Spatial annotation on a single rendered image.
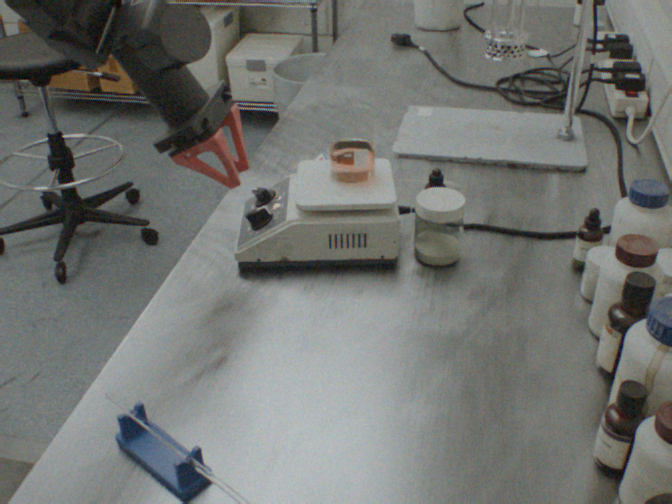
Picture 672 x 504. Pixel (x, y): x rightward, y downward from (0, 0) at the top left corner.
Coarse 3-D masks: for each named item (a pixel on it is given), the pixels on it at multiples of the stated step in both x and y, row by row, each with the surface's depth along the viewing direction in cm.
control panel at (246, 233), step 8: (280, 184) 94; (288, 184) 93; (280, 192) 92; (248, 200) 96; (272, 200) 92; (280, 200) 90; (248, 208) 94; (256, 208) 93; (272, 208) 90; (280, 208) 88; (280, 216) 87; (248, 224) 90; (272, 224) 86; (240, 232) 90; (248, 232) 88; (256, 232) 87; (264, 232) 86; (240, 240) 88; (248, 240) 87
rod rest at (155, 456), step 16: (128, 416) 64; (144, 416) 65; (128, 432) 64; (144, 432) 65; (128, 448) 64; (144, 448) 63; (160, 448) 63; (192, 448) 60; (144, 464) 62; (160, 464) 62; (176, 464) 59; (160, 480) 61; (176, 480) 60; (192, 480) 60; (208, 480) 61
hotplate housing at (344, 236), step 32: (288, 192) 91; (288, 224) 85; (320, 224) 84; (352, 224) 84; (384, 224) 84; (256, 256) 87; (288, 256) 87; (320, 256) 87; (352, 256) 87; (384, 256) 87
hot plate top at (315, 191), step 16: (304, 160) 93; (320, 160) 93; (384, 160) 93; (304, 176) 90; (320, 176) 90; (384, 176) 89; (304, 192) 86; (320, 192) 86; (336, 192) 86; (352, 192) 86; (368, 192) 86; (384, 192) 86; (304, 208) 84; (320, 208) 84; (336, 208) 84; (352, 208) 84; (368, 208) 84; (384, 208) 84
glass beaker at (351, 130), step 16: (336, 112) 87; (352, 112) 88; (368, 112) 87; (336, 128) 84; (352, 128) 83; (368, 128) 84; (336, 144) 85; (352, 144) 84; (368, 144) 85; (336, 160) 86; (352, 160) 85; (368, 160) 86; (336, 176) 87; (352, 176) 86; (368, 176) 87
